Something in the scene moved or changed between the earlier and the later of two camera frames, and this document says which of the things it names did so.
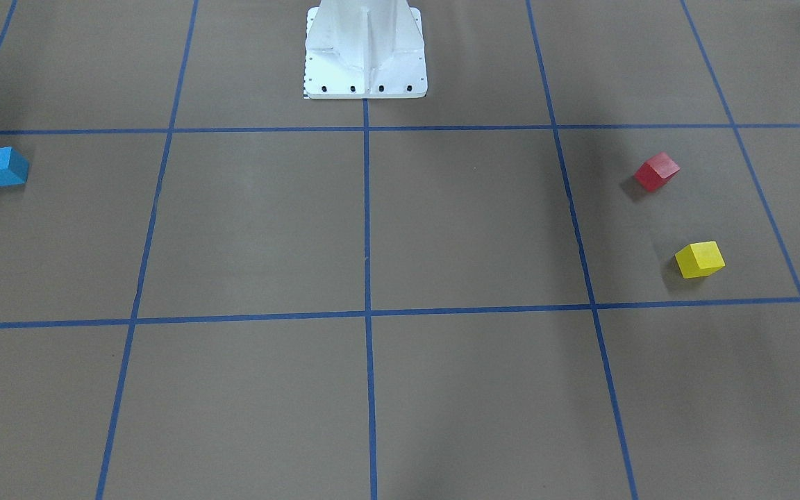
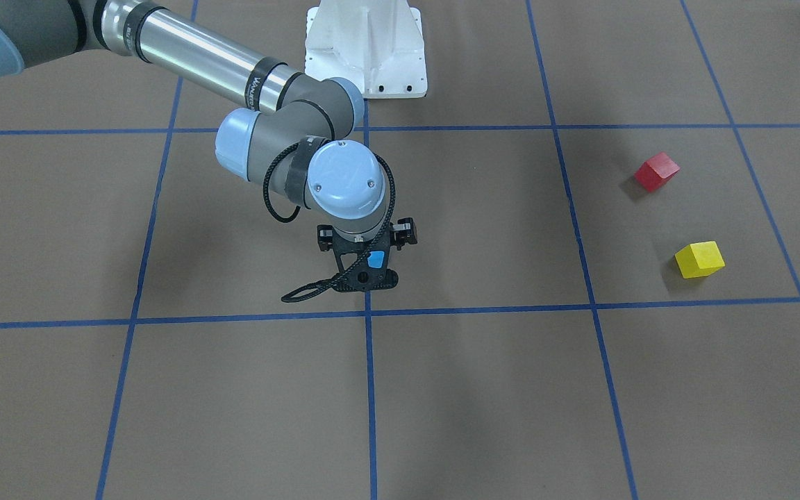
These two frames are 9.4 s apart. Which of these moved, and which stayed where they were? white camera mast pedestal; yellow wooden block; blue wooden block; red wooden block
Moved: blue wooden block
Stayed: white camera mast pedestal; red wooden block; yellow wooden block
